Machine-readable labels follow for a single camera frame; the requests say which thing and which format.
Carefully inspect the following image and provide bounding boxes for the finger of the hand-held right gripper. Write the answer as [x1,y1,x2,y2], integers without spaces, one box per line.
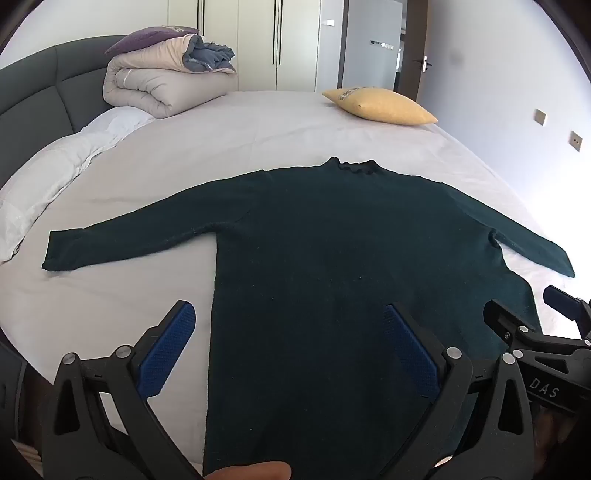
[543,285,591,325]
[483,299,544,343]

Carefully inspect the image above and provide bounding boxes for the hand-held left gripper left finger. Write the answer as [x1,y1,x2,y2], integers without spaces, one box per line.
[41,300,204,480]

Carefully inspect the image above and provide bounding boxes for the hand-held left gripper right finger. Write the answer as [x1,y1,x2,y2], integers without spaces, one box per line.
[383,303,539,480]

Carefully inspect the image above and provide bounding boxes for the dark green sweater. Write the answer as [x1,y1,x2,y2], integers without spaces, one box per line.
[41,157,576,480]

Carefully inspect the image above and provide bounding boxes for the person's right hand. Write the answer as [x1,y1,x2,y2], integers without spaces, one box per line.
[536,408,583,467]

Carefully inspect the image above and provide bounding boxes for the person's left hand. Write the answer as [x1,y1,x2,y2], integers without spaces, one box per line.
[203,462,293,480]

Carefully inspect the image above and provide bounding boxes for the white pillows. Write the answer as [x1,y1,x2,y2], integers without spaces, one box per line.
[0,106,158,264]

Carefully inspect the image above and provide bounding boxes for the bed with white sheet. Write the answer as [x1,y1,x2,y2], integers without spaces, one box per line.
[0,90,591,480]

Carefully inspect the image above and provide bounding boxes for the yellow pillow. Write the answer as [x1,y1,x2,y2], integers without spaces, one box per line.
[322,87,438,126]

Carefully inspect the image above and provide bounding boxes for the folded beige duvet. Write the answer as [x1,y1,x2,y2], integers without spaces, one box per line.
[102,32,238,120]

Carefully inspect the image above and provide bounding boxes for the grey padded headboard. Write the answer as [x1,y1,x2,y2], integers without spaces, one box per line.
[0,37,117,185]

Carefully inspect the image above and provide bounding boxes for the purple pillow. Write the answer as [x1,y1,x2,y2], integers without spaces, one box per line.
[105,26,200,56]

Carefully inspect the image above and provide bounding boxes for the white wardrobe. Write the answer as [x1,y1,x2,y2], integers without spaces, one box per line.
[167,0,345,93]

